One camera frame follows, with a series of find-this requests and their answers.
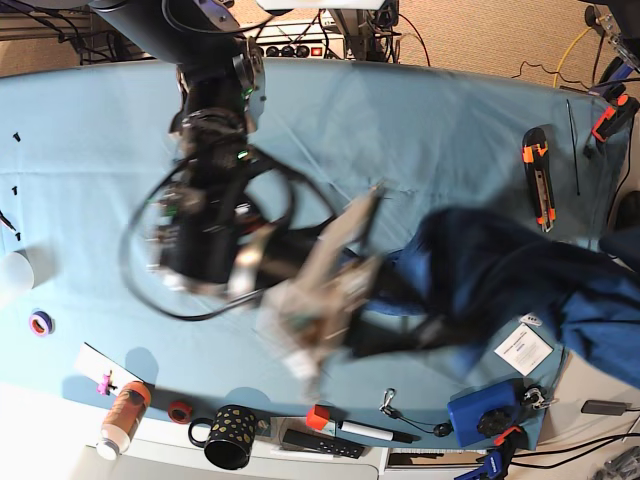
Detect red cube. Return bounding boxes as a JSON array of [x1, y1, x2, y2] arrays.
[[305, 404, 331, 431]]

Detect black orange utility knife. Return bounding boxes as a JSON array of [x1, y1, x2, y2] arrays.
[[522, 127, 556, 233]]

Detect black remote control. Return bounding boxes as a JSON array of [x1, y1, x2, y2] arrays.
[[282, 429, 366, 459]]

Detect silver key ring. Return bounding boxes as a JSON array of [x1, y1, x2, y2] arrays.
[[522, 386, 560, 411]]

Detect black mug yellow dots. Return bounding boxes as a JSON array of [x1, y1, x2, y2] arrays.
[[188, 405, 258, 471]]

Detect blue box with knob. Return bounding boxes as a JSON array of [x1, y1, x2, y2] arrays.
[[447, 378, 525, 447]]

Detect translucent plastic cup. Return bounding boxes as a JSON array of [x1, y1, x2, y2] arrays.
[[0, 252, 34, 309]]

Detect orange plastic bottle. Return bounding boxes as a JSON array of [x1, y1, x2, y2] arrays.
[[96, 381, 151, 461]]

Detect dark blue t-shirt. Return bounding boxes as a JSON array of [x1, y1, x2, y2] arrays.
[[349, 207, 640, 386]]

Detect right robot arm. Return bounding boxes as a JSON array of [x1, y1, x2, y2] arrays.
[[90, 1, 452, 396]]

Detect pink small clip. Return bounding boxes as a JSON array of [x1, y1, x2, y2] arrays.
[[96, 370, 119, 396]]

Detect white paper strip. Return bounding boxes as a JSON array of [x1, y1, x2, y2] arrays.
[[74, 343, 139, 389]]

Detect blue orange bottom clamp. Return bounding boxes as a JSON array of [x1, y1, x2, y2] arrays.
[[455, 426, 528, 480]]

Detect teal table cloth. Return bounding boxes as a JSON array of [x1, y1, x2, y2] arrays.
[[1, 59, 628, 419]]

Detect black adapter block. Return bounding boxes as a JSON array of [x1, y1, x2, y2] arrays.
[[581, 399, 628, 416]]

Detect blue spring clamp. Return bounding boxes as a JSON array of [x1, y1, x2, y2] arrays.
[[588, 56, 639, 96]]

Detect orange black bar clamp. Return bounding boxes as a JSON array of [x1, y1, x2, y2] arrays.
[[591, 94, 639, 143]]

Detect black zip tie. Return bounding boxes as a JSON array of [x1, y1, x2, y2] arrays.
[[566, 98, 581, 197]]

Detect yellow cable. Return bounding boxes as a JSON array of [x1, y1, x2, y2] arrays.
[[552, 0, 621, 89]]

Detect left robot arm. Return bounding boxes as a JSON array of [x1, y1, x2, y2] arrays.
[[585, 0, 640, 58]]

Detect clear blister pack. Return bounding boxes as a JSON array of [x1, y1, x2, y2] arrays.
[[519, 314, 543, 327]]

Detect purple tape roll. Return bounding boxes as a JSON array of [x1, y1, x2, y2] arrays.
[[29, 310, 54, 337]]

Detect red tape roll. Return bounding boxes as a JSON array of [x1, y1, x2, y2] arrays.
[[167, 400, 193, 425]]

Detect white paper card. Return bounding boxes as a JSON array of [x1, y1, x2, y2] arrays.
[[494, 324, 553, 376]]

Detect carabiner with black lanyard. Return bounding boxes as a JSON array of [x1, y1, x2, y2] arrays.
[[379, 388, 453, 438]]

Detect black computer mouse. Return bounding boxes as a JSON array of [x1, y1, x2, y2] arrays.
[[609, 190, 640, 233]]

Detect white black marker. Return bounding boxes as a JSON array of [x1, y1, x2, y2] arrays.
[[337, 421, 418, 444]]

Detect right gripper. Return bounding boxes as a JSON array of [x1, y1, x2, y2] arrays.
[[256, 185, 449, 400]]

